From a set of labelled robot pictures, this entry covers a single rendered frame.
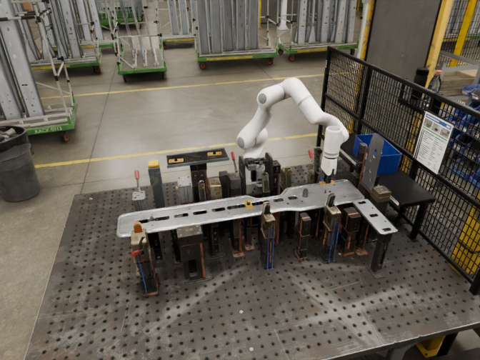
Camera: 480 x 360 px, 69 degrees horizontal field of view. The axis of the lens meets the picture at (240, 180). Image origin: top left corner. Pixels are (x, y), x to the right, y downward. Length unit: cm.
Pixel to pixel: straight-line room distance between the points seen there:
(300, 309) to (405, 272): 65
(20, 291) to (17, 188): 136
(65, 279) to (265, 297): 109
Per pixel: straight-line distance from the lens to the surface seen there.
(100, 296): 204
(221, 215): 189
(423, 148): 224
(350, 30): 990
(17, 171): 424
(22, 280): 342
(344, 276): 205
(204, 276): 196
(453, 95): 429
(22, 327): 307
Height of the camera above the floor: 216
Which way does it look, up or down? 32 degrees down
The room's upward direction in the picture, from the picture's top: 1 degrees counter-clockwise
